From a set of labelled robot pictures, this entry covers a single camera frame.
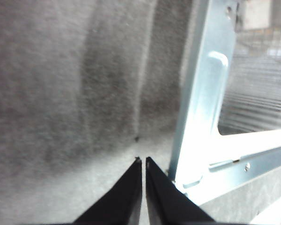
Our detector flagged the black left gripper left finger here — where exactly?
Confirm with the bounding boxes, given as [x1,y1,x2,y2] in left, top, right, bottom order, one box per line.
[72,156,142,225]

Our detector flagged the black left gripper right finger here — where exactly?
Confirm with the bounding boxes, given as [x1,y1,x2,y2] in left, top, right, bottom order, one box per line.
[144,156,216,225]

